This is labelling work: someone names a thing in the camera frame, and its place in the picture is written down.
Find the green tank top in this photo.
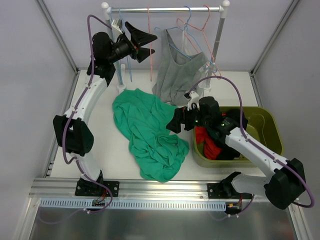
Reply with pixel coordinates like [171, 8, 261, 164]
[112, 88, 190, 183]

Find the pink hanger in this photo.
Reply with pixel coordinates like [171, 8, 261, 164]
[147, 7, 153, 82]
[176, 5, 222, 76]

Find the red tank top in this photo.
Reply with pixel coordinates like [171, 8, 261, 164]
[195, 126, 222, 160]

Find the black tank top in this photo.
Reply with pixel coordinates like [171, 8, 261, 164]
[207, 109, 241, 161]

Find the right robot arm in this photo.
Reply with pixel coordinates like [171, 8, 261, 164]
[166, 96, 310, 210]

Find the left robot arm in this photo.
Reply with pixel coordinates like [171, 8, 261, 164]
[53, 21, 157, 197]

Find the grey tank top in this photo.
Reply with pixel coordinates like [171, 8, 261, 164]
[152, 30, 208, 106]

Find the olive green plastic basket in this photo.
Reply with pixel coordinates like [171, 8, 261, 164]
[192, 106, 284, 168]

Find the white clothes rack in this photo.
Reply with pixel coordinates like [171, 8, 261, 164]
[101, 0, 230, 76]

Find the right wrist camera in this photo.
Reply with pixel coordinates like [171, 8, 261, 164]
[184, 91, 200, 111]

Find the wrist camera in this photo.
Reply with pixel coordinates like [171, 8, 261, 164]
[184, 91, 200, 111]
[111, 18, 123, 37]

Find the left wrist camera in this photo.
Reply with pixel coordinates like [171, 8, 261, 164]
[111, 18, 123, 37]

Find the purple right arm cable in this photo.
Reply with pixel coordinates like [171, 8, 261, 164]
[188, 75, 316, 209]

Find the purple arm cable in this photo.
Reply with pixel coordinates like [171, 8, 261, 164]
[188, 75, 316, 209]
[38, 14, 118, 224]

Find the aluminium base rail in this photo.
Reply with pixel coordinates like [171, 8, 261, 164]
[28, 177, 213, 201]

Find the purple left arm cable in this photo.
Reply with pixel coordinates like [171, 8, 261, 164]
[38, 14, 118, 224]

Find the white slotted cable duct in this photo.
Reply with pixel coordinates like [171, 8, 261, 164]
[39, 198, 227, 212]

